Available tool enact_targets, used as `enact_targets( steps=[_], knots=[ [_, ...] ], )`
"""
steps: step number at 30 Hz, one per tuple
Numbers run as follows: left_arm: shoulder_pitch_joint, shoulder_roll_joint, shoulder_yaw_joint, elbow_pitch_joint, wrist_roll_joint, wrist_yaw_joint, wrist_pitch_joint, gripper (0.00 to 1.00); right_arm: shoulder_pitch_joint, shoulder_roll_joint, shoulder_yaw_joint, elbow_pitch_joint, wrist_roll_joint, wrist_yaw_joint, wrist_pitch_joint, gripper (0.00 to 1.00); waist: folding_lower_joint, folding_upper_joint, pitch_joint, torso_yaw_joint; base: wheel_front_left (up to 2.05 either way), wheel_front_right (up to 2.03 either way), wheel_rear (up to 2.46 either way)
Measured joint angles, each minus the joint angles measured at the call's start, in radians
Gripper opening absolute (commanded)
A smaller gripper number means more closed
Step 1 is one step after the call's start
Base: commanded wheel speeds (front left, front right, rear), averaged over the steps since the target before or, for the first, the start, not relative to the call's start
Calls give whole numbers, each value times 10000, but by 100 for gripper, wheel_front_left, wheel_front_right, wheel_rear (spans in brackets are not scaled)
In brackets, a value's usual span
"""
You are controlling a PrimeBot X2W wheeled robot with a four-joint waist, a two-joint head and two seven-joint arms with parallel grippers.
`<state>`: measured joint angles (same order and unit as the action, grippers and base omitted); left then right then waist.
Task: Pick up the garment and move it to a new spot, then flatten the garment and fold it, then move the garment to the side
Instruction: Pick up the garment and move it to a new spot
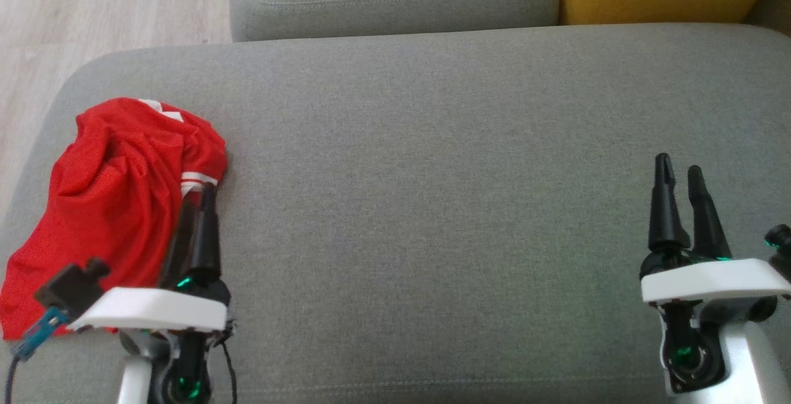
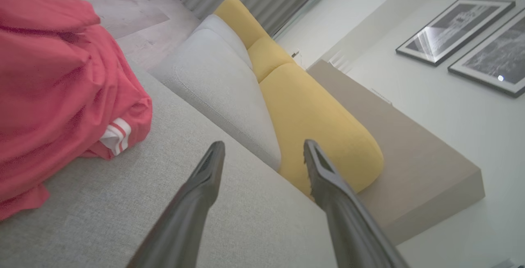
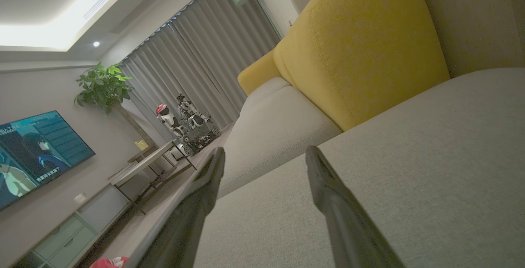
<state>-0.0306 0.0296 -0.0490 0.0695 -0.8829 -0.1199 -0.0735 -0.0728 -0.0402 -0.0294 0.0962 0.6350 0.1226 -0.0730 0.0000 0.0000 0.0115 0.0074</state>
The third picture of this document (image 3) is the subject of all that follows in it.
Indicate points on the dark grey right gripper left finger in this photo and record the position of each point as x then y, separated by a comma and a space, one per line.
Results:
184, 227

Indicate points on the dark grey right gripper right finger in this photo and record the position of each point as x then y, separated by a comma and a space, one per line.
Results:
348, 227

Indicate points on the red basketball jersey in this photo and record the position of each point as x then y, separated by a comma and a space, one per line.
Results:
104, 263

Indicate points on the grey top coffee table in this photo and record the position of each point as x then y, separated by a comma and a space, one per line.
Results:
143, 163

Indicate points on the grey fabric sofa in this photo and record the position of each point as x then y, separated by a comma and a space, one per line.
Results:
410, 178

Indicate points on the wooden side table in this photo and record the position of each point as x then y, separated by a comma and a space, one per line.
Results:
139, 156

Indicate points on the white robot on wheeled base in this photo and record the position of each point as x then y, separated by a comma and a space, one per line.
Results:
197, 124

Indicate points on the white robot with red hat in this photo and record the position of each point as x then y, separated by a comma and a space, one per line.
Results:
168, 118

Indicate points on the pale green tv cabinet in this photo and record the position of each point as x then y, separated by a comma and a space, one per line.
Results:
65, 239

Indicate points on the green potted plant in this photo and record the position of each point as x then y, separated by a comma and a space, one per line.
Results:
102, 87

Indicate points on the small yellow sofa cushion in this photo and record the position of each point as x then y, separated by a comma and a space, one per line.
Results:
256, 75

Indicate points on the grey curtain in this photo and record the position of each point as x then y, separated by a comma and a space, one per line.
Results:
205, 55

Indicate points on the large yellow back cushion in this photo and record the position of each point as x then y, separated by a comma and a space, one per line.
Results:
361, 46

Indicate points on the beige back cushion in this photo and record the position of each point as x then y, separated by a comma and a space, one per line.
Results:
471, 22

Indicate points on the wall television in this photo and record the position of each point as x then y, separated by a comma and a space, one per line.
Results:
37, 153

